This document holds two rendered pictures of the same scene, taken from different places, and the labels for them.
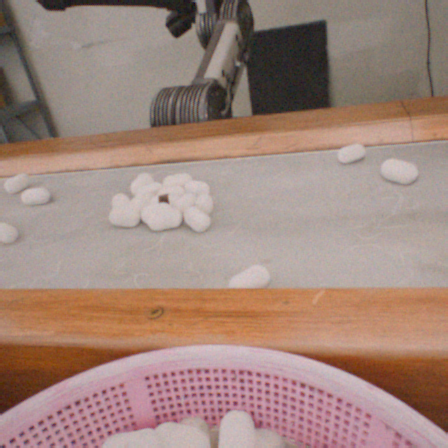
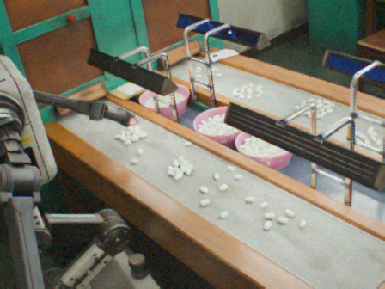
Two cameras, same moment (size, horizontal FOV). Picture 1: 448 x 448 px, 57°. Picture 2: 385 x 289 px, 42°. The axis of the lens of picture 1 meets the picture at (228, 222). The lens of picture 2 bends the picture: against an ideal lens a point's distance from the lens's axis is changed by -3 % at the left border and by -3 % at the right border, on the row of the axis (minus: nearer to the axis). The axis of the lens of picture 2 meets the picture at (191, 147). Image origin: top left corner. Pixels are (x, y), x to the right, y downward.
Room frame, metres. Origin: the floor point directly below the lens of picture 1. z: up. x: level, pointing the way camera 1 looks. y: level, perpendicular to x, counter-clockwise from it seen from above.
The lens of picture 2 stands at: (1.76, 1.19, 1.94)
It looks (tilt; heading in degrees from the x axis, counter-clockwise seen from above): 32 degrees down; 218
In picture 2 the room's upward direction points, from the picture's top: 9 degrees counter-clockwise
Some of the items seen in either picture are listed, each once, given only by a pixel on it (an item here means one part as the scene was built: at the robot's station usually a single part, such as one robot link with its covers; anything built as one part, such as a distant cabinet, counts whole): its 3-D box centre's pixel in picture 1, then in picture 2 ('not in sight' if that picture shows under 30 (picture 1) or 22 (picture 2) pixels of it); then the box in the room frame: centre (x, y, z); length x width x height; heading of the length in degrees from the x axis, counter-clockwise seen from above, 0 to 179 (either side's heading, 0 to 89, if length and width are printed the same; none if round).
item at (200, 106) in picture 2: not in sight; (211, 66); (-0.23, -0.15, 0.90); 0.20 x 0.19 x 0.45; 73
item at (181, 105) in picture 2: not in sight; (165, 103); (-0.09, -0.37, 0.72); 0.27 x 0.27 x 0.10
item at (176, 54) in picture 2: not in sight; (180, 52); (-0.49, -0.53, 0.83); 0.30 x 0.06 x 0.07; 163
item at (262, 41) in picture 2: not in sight; (218, 28); (-0.31, -0.13, 1.08); 0.62 x 0.08 x 0.07; 73
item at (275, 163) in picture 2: not in sight; (266, 149); (0.11, 0.32, 0.72); 0.27 x 0.27 x 0.10
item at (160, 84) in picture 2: not in sight; (126, 68); (0.23, -0.29, 1.08); 0.62 x 0.08 x 0.07; 73
